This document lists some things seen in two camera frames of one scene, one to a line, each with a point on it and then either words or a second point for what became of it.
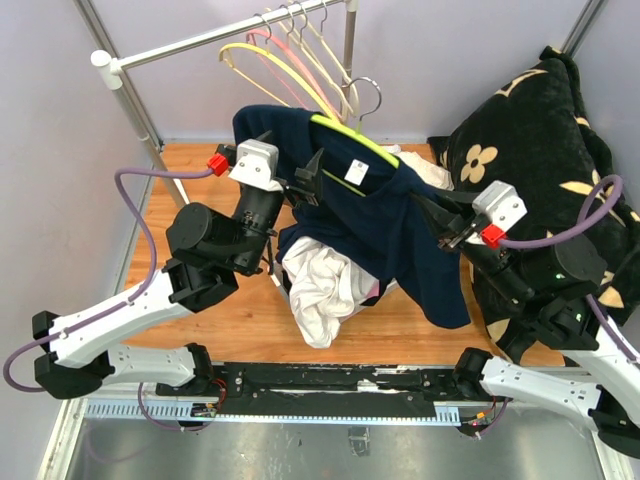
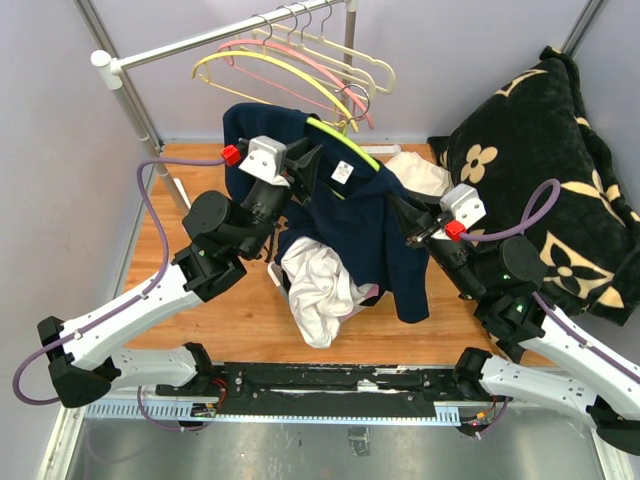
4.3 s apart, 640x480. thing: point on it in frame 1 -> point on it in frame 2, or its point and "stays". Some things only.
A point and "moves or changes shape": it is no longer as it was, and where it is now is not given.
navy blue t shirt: [370, 205] moves or changes shape
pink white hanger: [286, 47] moves or changes shape
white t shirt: [321, 289] stays
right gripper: [444, 223] -> [418, 225]
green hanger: [342, 182] -> [338, 194]
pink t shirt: [374, 290] stays
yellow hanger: [264, 50] -> [283, 61]
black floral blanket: [537, 128] stays
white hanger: [339, 67] -> [321, 37]
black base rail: [322, 387] stays
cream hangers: [326, 79] moves or changes shape
